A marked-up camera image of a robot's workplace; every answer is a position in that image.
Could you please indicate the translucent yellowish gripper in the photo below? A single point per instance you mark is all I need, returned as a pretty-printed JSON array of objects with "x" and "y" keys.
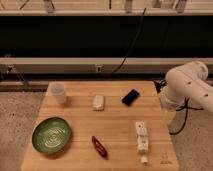
[{"x": 168, "y": 116}]

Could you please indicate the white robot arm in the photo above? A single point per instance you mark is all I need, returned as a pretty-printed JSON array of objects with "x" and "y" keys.
[{"x": 186, "y": 81}]

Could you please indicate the white sponge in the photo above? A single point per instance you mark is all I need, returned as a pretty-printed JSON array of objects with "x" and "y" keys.
[{"x": 98, "y": 102}]

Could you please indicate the white rectangular box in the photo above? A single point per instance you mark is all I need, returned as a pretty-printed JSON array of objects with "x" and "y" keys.
[{"x": 142, "y": 137}]

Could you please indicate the small white cap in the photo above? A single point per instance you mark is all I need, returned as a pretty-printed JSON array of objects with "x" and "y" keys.
[{"x": 144, "y": 160}]

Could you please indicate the translucent plastic cup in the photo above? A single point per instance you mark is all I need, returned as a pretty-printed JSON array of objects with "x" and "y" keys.
[{"x": 59, "y": 93}]

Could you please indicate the green ribbed bowl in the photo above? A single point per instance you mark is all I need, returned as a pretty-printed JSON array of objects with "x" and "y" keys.
[{"x": 51, "y": 135}]

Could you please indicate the white wall outlet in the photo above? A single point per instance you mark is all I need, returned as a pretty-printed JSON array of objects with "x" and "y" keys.
[{"x": 99, "y": 69}]

